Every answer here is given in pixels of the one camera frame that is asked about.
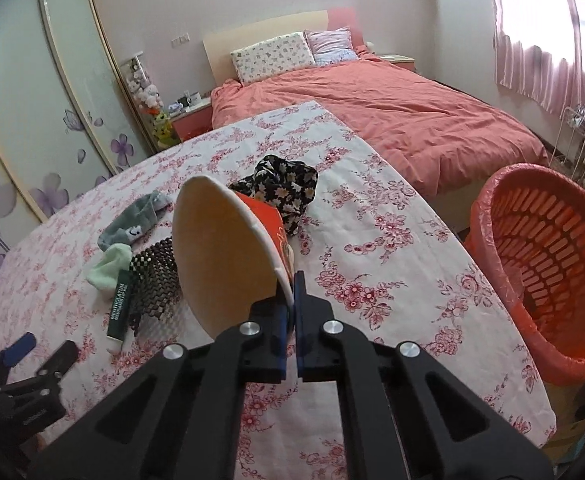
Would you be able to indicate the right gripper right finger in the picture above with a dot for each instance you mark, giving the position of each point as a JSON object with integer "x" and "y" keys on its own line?
{"x": 403, "y": 414}

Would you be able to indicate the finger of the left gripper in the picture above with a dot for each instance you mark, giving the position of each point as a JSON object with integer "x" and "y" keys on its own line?
{"x": 16, "y": 352}
{"x": 58, "y": 364}

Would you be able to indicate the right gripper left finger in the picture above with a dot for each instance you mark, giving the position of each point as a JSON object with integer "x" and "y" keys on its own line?
{"x": 178, "y": 416}

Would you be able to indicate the green tube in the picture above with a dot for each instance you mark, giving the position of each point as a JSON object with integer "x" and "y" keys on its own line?
{"x": 120, "y": 307}

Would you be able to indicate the red paper cup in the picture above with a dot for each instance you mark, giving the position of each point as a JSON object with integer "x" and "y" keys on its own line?
{"x": 231, "y": 251}

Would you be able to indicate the red plastic trash basket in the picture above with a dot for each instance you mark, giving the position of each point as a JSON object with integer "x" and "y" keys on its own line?
{"x": 527, "y": 235}

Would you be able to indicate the light green sock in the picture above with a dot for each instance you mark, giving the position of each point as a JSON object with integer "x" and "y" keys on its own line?
{"x": 104, "y": 275}

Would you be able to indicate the black mesh mat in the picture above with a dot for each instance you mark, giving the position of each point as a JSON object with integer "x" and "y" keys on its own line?
{"x": 155, "y": 285}

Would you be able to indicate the floral pink white bedsheet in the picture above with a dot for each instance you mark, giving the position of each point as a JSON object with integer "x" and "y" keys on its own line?
{"x": 369, "y": 244}

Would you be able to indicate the grey green sock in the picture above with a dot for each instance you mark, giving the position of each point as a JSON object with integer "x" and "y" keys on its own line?
{"x": 135, "y": 220}

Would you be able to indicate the wardrobe with purple flowers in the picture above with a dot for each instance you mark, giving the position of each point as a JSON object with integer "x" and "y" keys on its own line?
{"x": 66, "y": 122}

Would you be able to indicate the black floral cloth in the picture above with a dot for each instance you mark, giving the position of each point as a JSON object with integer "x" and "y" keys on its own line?
{"x": 287, "y": 185}

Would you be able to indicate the pink left nightstand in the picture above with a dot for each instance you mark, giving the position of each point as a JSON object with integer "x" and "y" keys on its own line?
{"x": 193, "y": 120}

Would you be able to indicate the coral pink duvet bed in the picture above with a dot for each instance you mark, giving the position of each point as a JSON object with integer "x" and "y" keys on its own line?
{"x": 438, "y": 138}

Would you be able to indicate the plush toy display tube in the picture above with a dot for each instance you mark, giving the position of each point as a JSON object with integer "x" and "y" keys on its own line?
{"x": 148, "y": 103}

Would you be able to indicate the black white mug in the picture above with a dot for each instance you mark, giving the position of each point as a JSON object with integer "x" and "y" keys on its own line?
{"x": 192, "y": 98}

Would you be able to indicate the right nightstand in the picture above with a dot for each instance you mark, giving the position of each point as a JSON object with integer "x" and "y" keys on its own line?
{"x": 400, "y": 61}

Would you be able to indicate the beige pink headboard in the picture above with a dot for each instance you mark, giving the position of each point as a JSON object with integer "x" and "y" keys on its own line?
{"x": 219, "y": 44}

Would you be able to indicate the pink curtain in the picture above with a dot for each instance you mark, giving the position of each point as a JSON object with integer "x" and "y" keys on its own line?
{"x": 540, "y": 50}

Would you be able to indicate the pink striped pillow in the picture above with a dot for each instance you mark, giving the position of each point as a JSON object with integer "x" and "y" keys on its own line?
{"x": 331, "y": 46}

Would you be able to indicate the floral white pillow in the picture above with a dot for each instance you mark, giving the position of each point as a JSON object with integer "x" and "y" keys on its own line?
{"x": 272, "y": 57}

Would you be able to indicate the wall socket plate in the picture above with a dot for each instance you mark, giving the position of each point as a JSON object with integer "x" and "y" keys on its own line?
{"x": 180, "y": 40}

